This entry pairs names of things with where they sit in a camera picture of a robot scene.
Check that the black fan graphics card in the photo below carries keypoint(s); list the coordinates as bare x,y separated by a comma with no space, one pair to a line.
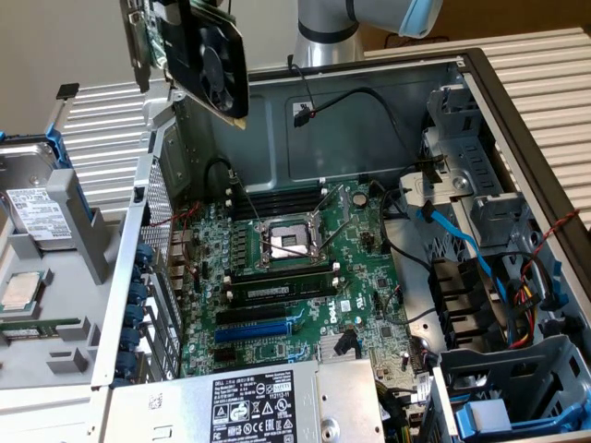
208,60

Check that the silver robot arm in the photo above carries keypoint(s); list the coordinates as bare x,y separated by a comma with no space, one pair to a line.
323,41

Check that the CPU socket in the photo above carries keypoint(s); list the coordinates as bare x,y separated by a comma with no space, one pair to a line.
288,240

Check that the black RAM slot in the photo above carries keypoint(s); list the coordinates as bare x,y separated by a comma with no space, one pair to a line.
277,185
277,199
281,272
277,207
277,192

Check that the socket locking lever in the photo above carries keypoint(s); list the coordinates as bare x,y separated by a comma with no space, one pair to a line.
337,234
328,199

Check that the silver socket cover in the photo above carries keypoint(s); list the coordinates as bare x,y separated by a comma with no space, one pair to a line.
345,203

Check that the silver coin battery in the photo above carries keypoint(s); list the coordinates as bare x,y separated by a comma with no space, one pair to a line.
360,199

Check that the green motherboard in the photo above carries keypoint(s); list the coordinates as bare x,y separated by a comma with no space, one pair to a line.
369,258

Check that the open PC case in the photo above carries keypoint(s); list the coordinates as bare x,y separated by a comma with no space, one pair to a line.
323,138

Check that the long black expansion slot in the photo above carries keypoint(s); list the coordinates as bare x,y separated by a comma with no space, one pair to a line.
251,315

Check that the blue expansion slot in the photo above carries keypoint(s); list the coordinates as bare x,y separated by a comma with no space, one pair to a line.
251,333

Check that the black loose connector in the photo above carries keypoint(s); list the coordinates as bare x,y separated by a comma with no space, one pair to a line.
344,343

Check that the silver chipset heat sink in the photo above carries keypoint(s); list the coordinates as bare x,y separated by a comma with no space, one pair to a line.
329,350

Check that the short black expansion slot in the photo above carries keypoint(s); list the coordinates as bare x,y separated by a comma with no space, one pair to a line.
225,354

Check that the blue retention clip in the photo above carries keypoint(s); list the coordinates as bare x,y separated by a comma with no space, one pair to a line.
127,364
132,340
138,293
137,316
145,255

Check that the silver disk bay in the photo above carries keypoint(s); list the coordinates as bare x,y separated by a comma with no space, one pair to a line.
454,182

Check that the silver power supply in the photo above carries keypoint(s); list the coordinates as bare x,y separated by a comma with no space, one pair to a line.
184,406

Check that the grey parts rack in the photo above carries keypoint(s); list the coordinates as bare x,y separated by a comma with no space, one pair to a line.
69,295

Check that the blue disk caddy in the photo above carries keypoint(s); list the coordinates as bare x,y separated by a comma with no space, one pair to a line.
57,147
545,417

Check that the grey disk bay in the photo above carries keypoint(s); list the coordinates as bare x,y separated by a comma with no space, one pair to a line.
508,364

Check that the silver hard disk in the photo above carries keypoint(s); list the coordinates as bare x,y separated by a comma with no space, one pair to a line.
32,203

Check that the silver CPU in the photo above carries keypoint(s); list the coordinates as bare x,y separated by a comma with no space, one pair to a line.
18,291

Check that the aluminium post with black cap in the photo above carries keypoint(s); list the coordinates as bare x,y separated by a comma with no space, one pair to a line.
67,91

